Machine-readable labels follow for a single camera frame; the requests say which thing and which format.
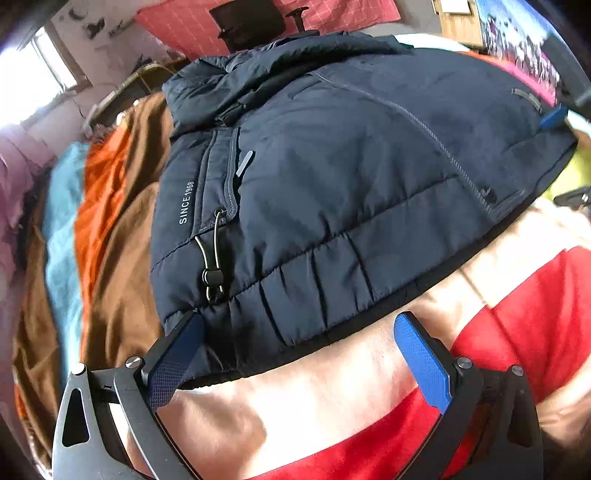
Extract dark navy puffer jacket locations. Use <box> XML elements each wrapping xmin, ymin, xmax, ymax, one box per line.
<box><xmin>150</xmin><ymin>33</ymin><xmax>576</xmax><ymax>387</ymax></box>

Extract red and beige person's clothing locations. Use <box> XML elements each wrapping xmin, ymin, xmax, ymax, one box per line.
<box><xmin>159</xmin><ymin>199</ymin><xmax>590</xmax><ymax>479</ymax></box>

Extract colourful striped bed sheet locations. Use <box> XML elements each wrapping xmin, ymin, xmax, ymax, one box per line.
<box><xmin>12</xmin><ymin>93</ymin><xmax>172</xmax><ymax>467</ymax></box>

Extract light wooden chair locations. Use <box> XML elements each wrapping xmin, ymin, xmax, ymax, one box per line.
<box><xmin>432</xmin><ymin>0</ymin><xmax>484</xmax><ymax>50</ymax></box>

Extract pink hanging garment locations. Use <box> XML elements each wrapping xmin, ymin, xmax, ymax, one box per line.
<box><xmin>1</xmin><ymin>125</ymin><xmax>55</xmax><ymax>297</ymax></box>

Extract black office chair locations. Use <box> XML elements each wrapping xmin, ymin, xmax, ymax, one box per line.
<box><xmin>208</xmin><ymin>0</ymin><xmax>320</xmax><ymax>53</ymax></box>

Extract window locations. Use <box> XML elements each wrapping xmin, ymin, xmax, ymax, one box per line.
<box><xmin>1</xmin><ymin>23</ymin><xmax>91</xmax><ymax>128</ymax></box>

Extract cartoon bicycle wall hanging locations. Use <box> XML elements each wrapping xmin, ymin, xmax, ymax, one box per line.
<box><xmin>476</xmin><ymin>0</ymin><xmax>560</xmax><ymax>93</ymax></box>

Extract pink checked wall cloth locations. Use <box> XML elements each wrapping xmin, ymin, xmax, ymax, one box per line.
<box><xmin>134</xmin><ymin>0</ymin><xmax>401</xmax><ymax>59</ymax></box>

